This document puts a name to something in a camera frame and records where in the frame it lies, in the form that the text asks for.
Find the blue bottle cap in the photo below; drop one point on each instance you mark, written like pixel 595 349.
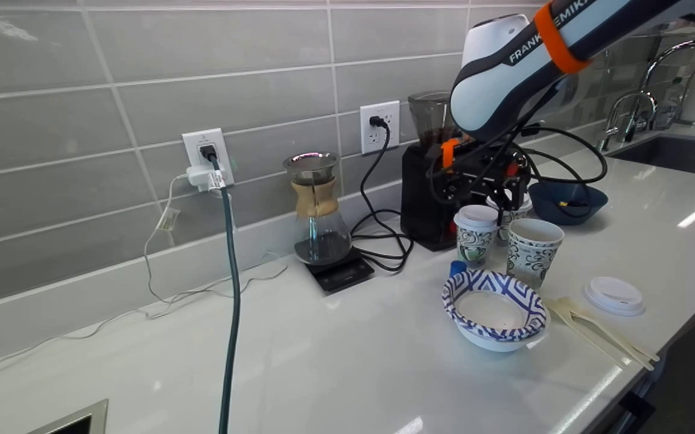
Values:
pixel 457 265

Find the left wall outlet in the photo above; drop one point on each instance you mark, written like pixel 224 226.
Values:
pixel 208 160

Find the middle wall outlet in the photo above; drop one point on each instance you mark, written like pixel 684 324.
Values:
pixel 379 126

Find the open patterned paper cup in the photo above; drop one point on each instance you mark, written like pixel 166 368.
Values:
pixel 532 249

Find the rear lidded paper cup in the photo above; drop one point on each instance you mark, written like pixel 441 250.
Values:
pixel 504 218

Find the glass pour-over carafe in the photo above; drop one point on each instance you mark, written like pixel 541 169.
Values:
pixel 323 237

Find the chrome sink faucet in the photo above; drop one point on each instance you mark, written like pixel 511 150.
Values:
pixel 657 102

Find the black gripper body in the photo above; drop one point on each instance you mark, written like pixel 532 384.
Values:
pixel 464 172

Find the wall outlet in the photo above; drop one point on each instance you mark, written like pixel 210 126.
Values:
pixel 208 160
pixel 379 126

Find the black coffee scale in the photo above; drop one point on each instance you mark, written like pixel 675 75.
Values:
pixel 338 274

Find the patterned cup formerly lidded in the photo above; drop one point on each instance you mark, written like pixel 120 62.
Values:
pixel 474 245

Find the blue white patterned bowl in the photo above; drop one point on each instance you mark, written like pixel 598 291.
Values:
pixel 492 312

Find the dark blue bowl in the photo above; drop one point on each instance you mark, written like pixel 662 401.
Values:
pixel 566 202

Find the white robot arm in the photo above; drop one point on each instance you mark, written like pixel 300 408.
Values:
pixel 514 59

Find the white plastic cup lid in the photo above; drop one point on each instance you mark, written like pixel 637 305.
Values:
pixel 476 218

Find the black coffee grinder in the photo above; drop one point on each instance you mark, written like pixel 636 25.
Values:
pixel 421 214

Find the white lid on counter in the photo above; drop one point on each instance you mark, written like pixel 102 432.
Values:
pixel 613 294

